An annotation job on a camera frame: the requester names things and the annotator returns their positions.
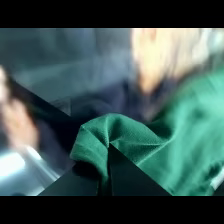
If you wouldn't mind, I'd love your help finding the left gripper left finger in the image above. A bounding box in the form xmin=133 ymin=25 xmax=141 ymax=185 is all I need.
xmin=38 ymin=162 xmax=101 ymax=197

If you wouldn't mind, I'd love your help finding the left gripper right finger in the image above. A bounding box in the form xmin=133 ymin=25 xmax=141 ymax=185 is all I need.
xmin=109 ymin=143 xmax=173 ymax=197

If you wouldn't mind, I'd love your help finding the green shirt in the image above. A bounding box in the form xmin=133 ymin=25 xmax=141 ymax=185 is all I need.
xmin=69 ymin=66 xmax=224 ymax=197

